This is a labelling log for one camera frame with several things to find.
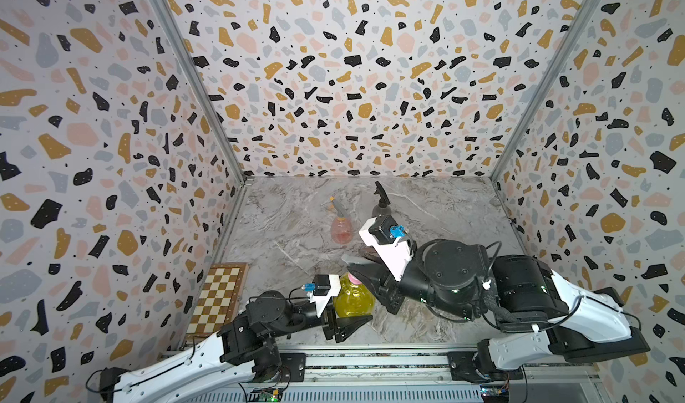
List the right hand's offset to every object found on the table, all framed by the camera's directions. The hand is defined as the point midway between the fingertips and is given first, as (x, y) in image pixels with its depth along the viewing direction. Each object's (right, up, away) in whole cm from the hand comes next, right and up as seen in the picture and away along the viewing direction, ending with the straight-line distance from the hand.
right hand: (357, 261), depth 45 cm
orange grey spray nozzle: (-6, +8, +44) cm, 45 cm away
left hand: (+2, -11, +11) cm, 15 cm away
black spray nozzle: (+9, +11, +45) cm, 47 cm away
